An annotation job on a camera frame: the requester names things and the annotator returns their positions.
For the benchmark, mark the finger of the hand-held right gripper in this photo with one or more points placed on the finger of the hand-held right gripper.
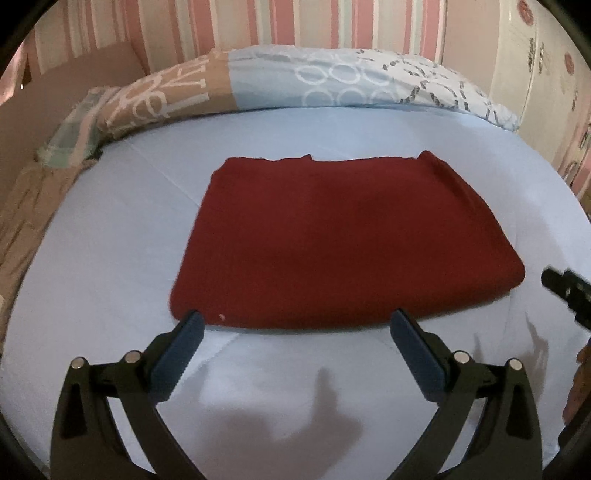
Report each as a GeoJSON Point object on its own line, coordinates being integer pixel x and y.
{"type": "Point", "coordinates": [565, 286]}

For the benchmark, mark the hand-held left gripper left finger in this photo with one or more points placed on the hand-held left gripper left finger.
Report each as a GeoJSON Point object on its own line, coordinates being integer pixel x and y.
{"type": "Point", "coordinates": [178, 353]}

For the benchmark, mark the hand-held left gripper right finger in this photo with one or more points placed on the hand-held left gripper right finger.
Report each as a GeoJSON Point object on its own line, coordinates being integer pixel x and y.
{"type": "Point", "coordinates": [418, 353]}

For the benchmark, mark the dark red knit sweater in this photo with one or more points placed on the dark red knit sweater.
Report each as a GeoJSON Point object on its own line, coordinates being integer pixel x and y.
{"type": "Point", "coordinates": [346, 244]}

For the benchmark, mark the person's right hand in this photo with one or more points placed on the person's right hand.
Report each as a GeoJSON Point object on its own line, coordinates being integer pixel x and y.
{"type": "Point", "coordinates": [577, 383]}

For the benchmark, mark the light blue bed sheet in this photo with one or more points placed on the light blue bed sheet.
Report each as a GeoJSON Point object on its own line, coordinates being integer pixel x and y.
{"type": "Point", "coordinates": [115, 258]}

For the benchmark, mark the tan folded cloth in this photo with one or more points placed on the tan folded cloth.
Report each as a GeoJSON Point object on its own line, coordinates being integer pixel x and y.
{"type": "Point", "coordinates": [32, 217]}

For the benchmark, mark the white wardrobe with flower stickers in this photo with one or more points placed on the white wardrobe with flower stickers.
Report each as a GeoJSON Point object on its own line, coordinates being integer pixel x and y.
{"type": "Point", "coordinates": [521, 64]}

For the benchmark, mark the pastel plaid cloth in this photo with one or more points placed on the pastel plaid cloth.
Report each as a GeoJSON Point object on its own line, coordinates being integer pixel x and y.
{"type": "Point", "coordinates": [76, 134]}

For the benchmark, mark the pink padded headboard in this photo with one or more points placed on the pink padded headboard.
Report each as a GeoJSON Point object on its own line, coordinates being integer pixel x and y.
{"type": "Point", "coordinates": [69, 87]}

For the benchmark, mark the patterned tan blue white pillow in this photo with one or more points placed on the patterned tan blue white pillow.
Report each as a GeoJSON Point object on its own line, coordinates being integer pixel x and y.
{"type": "Point", "coordinates": [286, 78]}

